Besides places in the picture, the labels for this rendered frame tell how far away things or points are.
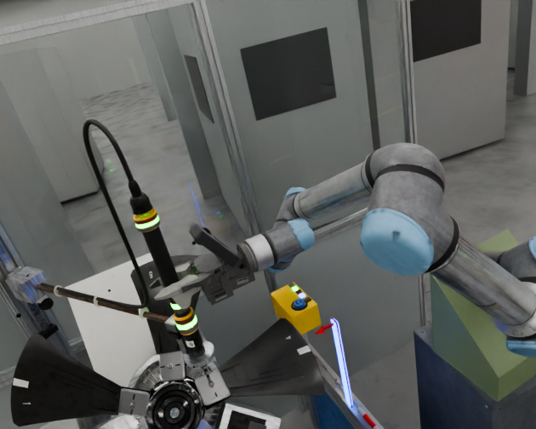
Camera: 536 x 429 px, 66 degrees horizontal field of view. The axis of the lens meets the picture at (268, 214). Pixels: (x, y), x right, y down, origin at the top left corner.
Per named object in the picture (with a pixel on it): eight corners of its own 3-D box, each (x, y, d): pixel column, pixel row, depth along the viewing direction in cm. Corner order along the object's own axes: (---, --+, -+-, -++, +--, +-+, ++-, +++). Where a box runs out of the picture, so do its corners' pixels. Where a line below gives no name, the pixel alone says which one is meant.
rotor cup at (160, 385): (131, 406, 98) (124, 414, 85) (179, 361, 103) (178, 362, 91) (172, 454, 96) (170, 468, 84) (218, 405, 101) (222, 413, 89)
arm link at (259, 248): (270, 242, 86) (254, 228, 93) (250, 250, 85) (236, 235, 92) (276, 271, 89) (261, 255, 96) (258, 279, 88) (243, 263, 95)
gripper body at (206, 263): (208, 307, 85) (260, 283, 89) (197, 274, 81) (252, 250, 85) (198, 289, 91) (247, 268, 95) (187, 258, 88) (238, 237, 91)
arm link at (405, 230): (590, 299, 84) (413, 154, 65) (590, 372, 78) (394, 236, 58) (529, 301, 94) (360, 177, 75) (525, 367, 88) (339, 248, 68)
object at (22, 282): (14, 300, 123) (1, 277, 119) (36, 286, 128) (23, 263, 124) (34, 306, 118) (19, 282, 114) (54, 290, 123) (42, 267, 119)
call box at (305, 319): (275, 316, 148) (269, 292, 143) (299, 303, 151) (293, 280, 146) (297, 341, 134) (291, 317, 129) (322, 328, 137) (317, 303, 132)
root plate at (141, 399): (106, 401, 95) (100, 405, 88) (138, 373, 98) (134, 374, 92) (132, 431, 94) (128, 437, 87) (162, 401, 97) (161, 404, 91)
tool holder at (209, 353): (172, 362, 93) (157, 328, 88) (191, 340, 98) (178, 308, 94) (202, 372, 88) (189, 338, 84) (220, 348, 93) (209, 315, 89)
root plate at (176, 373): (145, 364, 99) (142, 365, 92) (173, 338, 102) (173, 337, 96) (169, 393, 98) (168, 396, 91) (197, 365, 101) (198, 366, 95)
